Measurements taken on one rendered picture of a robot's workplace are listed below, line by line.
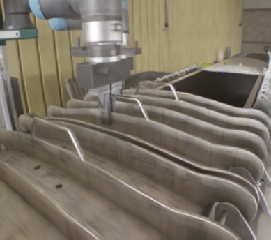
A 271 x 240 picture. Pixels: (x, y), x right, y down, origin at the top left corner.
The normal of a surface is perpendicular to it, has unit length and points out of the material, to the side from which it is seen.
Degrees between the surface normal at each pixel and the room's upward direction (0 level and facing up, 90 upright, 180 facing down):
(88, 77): 90
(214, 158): 90
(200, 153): 90
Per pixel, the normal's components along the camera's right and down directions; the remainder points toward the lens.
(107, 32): 0.36, 0.26
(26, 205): 0.00, -0.95
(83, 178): -0.56, 0.26
